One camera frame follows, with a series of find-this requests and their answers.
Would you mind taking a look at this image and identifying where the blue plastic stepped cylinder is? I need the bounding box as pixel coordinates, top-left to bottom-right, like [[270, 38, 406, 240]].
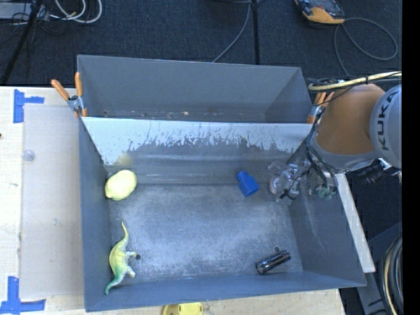
[[236, 171, 260, 198]]

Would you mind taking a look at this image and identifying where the yellow toy lemon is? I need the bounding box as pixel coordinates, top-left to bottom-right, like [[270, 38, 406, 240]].
[[104, 169, 138, 201]]

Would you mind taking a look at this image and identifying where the green yellow toy dinosaur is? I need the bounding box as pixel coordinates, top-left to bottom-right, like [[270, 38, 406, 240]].
[[104, 220, 138, 296]]

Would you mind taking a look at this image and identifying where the grey metal bin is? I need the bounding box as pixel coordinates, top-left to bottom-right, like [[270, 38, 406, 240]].
[[75, 54, 368, 313]]

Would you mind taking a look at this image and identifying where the black ribbed metal cylinder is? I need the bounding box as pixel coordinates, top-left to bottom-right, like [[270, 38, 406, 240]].
[[255, 249, 291, 275]]

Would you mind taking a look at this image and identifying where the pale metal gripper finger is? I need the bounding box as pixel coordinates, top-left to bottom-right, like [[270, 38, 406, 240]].
[[268, 175, 296, 198], [267, 161, 293, 178]]

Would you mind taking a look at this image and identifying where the black cylinder on white bracket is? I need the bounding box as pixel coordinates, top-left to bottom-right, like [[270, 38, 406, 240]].
[[356, 158, 393, 186]]

